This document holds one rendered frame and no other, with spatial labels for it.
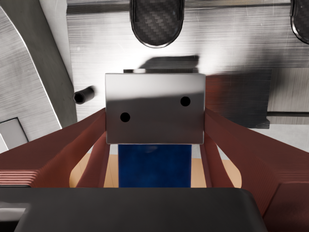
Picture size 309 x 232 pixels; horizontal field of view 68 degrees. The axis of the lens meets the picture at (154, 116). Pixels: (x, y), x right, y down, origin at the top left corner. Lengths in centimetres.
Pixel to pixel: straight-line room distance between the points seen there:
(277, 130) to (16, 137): 28
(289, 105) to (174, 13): 12
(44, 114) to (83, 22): 11
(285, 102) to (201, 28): 10
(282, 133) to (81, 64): 23
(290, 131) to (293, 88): 9
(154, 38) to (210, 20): 4
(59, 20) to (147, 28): 15
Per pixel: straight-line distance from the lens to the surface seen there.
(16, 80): 27
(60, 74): 28
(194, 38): 17
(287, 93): 22
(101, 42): 19
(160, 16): 18
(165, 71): 20
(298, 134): 31
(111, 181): 33
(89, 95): 18
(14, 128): 27
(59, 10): 30
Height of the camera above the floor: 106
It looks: 73 degrees down
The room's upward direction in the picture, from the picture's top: 152 degrees counter-clockwise
